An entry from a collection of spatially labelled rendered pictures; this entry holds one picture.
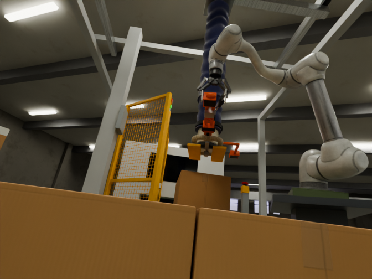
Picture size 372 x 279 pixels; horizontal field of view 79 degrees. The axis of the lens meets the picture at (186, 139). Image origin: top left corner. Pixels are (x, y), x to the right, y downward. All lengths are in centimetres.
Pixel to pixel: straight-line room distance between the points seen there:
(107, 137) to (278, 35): 329
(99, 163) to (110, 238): 212
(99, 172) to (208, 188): 119
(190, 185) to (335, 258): 138
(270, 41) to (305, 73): 287
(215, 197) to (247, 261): 138
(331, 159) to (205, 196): 86
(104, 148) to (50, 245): 216
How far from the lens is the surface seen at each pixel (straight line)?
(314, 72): 158
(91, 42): 416
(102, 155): 251
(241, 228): 40
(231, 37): 136
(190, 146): 167
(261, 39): 445
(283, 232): 43
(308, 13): 324
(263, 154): 514
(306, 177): 159
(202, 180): 177
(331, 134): 151
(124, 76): 295
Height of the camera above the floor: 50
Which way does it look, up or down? 22 degrees up
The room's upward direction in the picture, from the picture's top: 7 degrees clockwise
